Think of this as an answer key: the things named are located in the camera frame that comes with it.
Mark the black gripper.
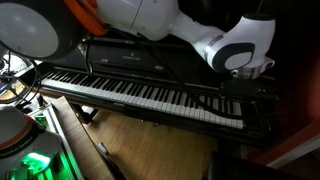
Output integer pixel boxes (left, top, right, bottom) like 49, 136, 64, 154
221, 78, 280, 102

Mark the white baseboard strip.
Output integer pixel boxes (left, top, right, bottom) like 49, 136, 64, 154
265, 132, 320, 169

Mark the black leather piano bench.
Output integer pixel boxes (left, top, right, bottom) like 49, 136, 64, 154
205, 151, 303, 180

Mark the black upright piano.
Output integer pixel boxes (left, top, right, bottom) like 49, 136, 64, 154
19, 31, 282, 148

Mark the black stand foot bar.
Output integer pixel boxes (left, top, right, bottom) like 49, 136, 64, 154
95, 142, 128, 180

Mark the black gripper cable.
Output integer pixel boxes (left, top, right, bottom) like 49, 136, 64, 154
109, 29, 242, 120

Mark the orange ring on arm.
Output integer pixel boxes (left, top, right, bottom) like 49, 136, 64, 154
63, 0, 110, 37

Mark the aluminium frame rail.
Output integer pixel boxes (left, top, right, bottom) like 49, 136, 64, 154
28, 102, 84, 180

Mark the black cable loop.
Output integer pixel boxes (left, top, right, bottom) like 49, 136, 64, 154
0, 49, 43, 105

